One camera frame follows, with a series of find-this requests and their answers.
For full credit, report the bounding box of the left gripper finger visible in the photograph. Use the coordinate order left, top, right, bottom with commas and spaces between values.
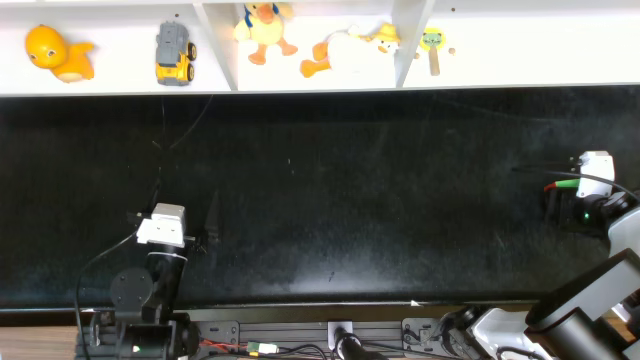
204, 189, 222, 247

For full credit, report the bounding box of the grey and yellow toy truck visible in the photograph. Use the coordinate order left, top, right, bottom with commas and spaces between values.
154, 20, 198, 88

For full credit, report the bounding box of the white plush duck yellow hat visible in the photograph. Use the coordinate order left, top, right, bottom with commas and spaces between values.
299, 22, 402, 79

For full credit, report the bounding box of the yellow rubber duck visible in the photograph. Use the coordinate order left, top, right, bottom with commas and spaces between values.
24, 24, 96, 84

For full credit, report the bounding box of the green and yellow rattle toy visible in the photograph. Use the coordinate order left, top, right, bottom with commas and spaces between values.
413, 27, 458, 78

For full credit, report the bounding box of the white shelf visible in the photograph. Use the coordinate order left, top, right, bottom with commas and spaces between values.
0, 0, 640, 98

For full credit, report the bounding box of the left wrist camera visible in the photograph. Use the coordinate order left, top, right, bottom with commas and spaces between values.
135, 202, 188, 250

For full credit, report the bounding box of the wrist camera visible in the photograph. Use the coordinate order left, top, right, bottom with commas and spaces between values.
135, 202, 188, 250
575, 150, 617, 200

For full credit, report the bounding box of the black cable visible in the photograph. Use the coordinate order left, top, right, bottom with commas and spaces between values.
511, 166, 640, 202
73, 228, 142, 360

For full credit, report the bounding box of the mounting rail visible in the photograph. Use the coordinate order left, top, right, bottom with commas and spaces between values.
74, 302, 506, 360

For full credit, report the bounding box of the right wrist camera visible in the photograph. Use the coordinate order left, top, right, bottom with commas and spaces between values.
575, 150, 617, 200

